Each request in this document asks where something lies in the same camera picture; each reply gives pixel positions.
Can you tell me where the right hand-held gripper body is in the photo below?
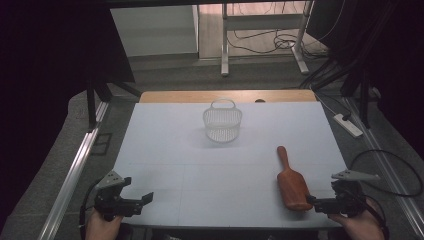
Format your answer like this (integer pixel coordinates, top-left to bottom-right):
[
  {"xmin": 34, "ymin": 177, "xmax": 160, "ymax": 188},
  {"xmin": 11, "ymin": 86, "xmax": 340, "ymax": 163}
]
[{"xmin": 330, "ymin": 169, "xmax": 382, "ymax": 218}]

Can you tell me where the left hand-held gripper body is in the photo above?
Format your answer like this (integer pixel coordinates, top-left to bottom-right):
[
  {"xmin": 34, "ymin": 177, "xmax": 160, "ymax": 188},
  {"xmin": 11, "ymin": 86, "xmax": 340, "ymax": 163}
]
[{"xmin": 93, "ymin": 170, "xmax": 134, "ymax": 223}]

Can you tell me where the brown wooden hairbrush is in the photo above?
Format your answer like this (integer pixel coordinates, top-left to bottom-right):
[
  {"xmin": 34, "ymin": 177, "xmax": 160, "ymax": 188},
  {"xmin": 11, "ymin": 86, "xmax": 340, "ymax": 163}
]
[{"xmin": 276, "ymin": 145, "xmax": 315, "ymax": 212}]

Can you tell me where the white plastic basket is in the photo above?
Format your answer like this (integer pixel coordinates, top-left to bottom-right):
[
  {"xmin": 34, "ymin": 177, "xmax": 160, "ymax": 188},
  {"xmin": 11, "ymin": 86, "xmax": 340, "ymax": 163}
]
[{"xmin": 202, "ymin": 97, "xmax": 244, "ymax": 144}]

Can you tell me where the person's left hand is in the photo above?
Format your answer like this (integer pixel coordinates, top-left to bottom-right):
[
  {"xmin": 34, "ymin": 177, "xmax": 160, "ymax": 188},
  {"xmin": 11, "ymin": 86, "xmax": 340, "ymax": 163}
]
[{"xmin": 84, "ymin": 208, "xmax": 125, "ymax": 240}]

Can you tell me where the person's right hand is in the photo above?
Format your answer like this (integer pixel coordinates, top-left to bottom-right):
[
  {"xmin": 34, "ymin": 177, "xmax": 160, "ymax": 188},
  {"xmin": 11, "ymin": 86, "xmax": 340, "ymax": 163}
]
[{"xmin": 327, "ymin": 199, "xmax": 386, "ymax": 240}]

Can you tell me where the pale blue table sheet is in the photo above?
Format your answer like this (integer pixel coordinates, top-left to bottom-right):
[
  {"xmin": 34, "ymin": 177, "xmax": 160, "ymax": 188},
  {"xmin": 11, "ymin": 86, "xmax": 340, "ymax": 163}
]
[{"xmin": 112, "ymin": 101, "xmax": 348, "ymax": 230}]

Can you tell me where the white power strip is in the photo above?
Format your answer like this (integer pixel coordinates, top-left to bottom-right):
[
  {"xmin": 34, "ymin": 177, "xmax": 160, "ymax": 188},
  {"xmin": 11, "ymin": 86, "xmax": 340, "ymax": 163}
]
[{"xmin": 333, "ymin": 113, "xmax": 364, "ymax": 139}]

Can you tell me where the black metal stand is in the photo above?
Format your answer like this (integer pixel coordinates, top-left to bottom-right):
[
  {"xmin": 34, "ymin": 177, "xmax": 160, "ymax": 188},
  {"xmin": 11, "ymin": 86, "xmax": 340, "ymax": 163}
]
[
  {"xmin": 85, "ymin": 77, "xmax": 143, "ymax": 132},
  {"xmin": 299, "ymin": 54, "xmax": 376, "ymax": 130}
]

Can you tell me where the dark curtain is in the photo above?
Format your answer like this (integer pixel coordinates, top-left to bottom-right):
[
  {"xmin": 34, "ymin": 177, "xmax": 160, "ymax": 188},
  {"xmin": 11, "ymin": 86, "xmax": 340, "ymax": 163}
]
[
  {"xmin": 305, "ymin": 0, "xmax": 424, "ymax": 158},
  {"xmin": 0, "ymin": 0, "xmax": 136, "ymax": 231}
]

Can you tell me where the white cabinet panel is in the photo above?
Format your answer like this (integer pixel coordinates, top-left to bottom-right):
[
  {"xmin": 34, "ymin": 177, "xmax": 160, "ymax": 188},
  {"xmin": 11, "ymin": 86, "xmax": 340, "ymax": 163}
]
[{"xmin": 109, "ymin": 4, "xmax": 200, "ymax": 58}]

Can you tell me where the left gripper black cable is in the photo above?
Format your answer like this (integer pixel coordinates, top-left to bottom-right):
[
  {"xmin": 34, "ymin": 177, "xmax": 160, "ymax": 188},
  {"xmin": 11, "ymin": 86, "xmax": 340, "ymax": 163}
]
[{"xmin": 78, "ymin": 179, "xmax": 103, "ymax": 240}]

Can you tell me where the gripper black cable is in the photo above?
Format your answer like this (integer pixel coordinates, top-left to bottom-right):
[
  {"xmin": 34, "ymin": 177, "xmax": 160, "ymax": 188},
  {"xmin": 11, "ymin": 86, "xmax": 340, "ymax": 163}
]
[
  {"xmin": 78, "ymin": 179, "xmax": 103, "ymax": 240},
  {"xmin": 346, "ymin": 188, "xmax": 390, "ymax": 240}
]

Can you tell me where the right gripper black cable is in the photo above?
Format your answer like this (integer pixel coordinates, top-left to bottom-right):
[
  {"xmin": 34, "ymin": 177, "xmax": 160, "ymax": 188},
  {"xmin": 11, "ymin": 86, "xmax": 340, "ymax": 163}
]
[{"xmin": 346, "ymin": 188, "xmax": 390, "ymax": 240}]

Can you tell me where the aluminium rail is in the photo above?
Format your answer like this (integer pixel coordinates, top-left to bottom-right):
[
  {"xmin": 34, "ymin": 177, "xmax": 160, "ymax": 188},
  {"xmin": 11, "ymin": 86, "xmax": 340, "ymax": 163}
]
[
  {"xmin": 342, "ymin": 95, "xmax": 424, "ymax": 238},
  {"xmin": 37, "ymin": 101, "xmax": 110, "ymax": 240}
]

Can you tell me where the black looped cable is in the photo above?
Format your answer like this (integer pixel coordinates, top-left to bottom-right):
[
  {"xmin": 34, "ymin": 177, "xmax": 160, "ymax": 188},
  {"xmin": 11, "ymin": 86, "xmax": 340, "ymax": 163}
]
[{"xmin": 348, "ymin": 148, "xmax": 424, "ymax": 198}]

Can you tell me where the bundle of black floor cables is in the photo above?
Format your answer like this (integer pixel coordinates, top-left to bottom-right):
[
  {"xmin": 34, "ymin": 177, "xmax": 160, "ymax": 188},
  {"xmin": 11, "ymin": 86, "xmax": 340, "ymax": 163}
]
[{"xmin": 232, "ymin": 29, "xmax": 329, "ymax": 58}]

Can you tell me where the white desk frame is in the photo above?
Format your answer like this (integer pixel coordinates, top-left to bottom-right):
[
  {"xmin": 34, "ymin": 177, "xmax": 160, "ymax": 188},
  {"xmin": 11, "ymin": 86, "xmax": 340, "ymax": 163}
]
[{"xmin": 220, "ymin": 0, "xmax": 315, "ymax": 77}]

